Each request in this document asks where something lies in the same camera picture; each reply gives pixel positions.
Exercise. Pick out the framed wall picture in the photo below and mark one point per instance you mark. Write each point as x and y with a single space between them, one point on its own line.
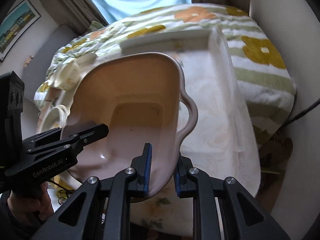
15 27

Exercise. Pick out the small plush toy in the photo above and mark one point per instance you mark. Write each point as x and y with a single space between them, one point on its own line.
28 59

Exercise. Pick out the person's left hand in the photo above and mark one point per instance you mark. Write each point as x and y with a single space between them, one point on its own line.
30 205

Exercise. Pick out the person's left forearm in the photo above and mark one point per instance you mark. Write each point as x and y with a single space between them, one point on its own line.
10 227

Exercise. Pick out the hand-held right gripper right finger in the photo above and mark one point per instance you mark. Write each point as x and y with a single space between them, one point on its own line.
178 180

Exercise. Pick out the grey headboard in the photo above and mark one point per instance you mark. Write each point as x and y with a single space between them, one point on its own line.
50 45

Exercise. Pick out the green checked pillow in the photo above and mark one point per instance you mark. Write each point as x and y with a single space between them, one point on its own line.
96 25

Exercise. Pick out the floral striped blanket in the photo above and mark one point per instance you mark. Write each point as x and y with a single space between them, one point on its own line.
250 80

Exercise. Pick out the white cup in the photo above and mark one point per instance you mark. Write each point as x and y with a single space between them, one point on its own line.
58 113

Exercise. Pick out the white floral tablecloth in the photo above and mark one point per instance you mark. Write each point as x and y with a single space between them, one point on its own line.
212 105

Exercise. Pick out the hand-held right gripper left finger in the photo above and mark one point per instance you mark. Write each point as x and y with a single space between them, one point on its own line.
147 170

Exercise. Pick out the black floor stand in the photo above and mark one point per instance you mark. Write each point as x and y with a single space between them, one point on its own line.
300 112

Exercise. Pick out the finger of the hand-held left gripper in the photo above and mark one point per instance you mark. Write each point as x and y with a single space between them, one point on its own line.
95 131

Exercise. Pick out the cream bowl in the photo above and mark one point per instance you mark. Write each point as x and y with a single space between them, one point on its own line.
67 75

